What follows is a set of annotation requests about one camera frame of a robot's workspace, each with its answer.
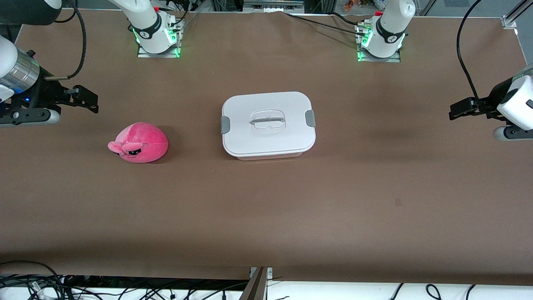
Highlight pink plush toy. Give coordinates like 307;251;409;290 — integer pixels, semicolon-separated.
108;122;169;164

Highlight white box lid grey clips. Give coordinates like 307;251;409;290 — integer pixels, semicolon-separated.
220;91;316;158

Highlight translucent plastic storage box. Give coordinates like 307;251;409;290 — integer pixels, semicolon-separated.
232;152;305;162

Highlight grey metal device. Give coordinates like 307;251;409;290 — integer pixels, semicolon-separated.
243;0;305;13

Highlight brown table cover sheet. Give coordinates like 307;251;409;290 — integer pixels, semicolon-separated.
0;8;533;286

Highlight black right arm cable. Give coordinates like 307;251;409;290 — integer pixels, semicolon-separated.
44;0;87;80

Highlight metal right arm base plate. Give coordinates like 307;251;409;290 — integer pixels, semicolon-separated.
137;19;181;58

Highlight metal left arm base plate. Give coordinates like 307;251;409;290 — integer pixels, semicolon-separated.
357;23;401;63

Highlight aluminium frame profile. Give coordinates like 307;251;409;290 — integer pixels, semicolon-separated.
501;0;533;29

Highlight long black table cable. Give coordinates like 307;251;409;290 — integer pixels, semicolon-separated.
285;12;371;36

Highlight black cable bundle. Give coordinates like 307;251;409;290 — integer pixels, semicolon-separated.
0;260;250;300

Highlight dark angled post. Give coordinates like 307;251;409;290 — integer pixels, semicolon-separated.
239;267;267;300

